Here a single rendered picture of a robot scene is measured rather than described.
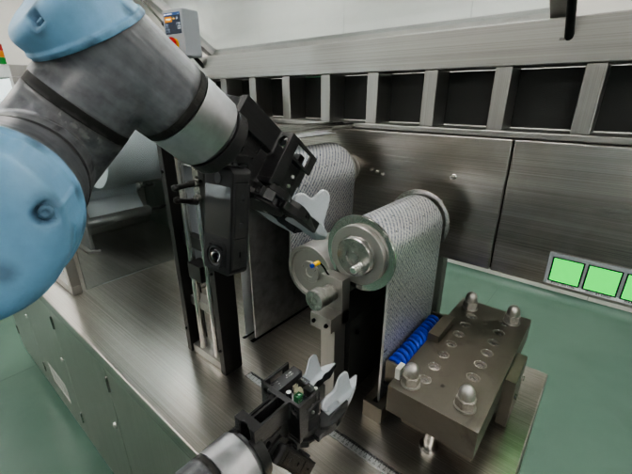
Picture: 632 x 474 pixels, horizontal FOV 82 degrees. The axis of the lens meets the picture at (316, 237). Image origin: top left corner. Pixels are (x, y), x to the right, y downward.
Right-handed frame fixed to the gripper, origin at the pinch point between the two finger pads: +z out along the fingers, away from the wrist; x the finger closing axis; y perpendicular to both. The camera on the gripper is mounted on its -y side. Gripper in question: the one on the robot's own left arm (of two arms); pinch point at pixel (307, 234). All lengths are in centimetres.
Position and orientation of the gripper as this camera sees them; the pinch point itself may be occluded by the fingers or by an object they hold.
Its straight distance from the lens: 50.4
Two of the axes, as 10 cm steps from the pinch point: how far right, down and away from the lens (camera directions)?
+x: -7.7, -2.3, 5.9
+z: 4.9, 3.8, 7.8
